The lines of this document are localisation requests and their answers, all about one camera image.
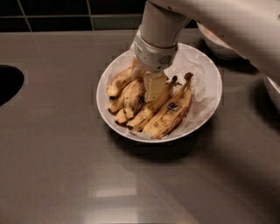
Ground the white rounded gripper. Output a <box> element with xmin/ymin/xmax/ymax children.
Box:
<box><xmin>131</xmin><ymin>27</ymin><xmax>179</xmax><ymax>102</ymax></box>

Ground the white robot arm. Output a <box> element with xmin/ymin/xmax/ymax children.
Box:
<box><xmin>134</xmin><ymin>0</ymin><xmax>280</xmax><ymax>82</ymax></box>

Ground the dark bruised middle banana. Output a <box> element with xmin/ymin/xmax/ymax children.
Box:
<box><xmin>123</xmin><ymin>79</ymin><xmax>145</xmax><ymax>119</ymax></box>

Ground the top spotted banana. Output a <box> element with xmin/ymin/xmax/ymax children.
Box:
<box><xmin>107</xmin><ymin>67</ymin><xmax>132</xmax><ymax>98</ymax></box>

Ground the long yellow centre banana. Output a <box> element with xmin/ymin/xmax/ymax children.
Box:
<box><xmin>126</xmin><ymin>75</ymin><xmax>178</xmax><ymax>132</ymax></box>

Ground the small lower left banana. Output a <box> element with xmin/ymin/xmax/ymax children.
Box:
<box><xmin>108</xmin><ymin>94</ymin><xmax>128</xmax><ymax>124</ymax></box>

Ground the stickered banana pair right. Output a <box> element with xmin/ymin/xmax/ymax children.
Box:
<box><xmin>142</xmin><ymin>73</ymin><xmax>193</xmax><ymax>139</ymax></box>

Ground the white paper bowl liner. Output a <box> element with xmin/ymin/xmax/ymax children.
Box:
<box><xmin>96</xmin><ymin>44</ymin><xmax>222</xmax><ymax>143</ymax></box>

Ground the large white banana bowl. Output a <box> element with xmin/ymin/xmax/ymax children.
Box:
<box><xmin>95</xmin><ymin>42</ymin><xmax>223</xmax><ymax>144</ymax></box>

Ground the white bowl with oranges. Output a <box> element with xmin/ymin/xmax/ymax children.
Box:
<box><xmin>197</xmin><ymin>23</ymin><xmax>241</xmax><ymax>60</ymax></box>

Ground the white bowl at right edge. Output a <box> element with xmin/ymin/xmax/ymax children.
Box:
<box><xmin>263</xmin><ymin>76</ymin><xmax>280</xmax><ymax>113</ymax></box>

